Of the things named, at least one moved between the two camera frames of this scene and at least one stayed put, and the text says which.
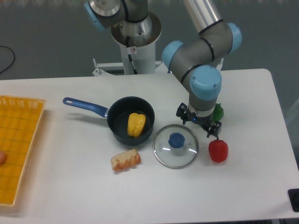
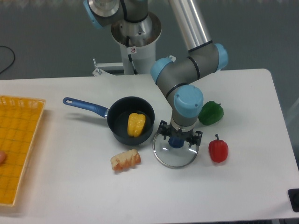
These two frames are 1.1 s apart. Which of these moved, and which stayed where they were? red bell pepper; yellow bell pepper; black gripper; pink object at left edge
Moved: black gripper
Stayed: pink object at left edge; red bell pepper; yellow bell pepper
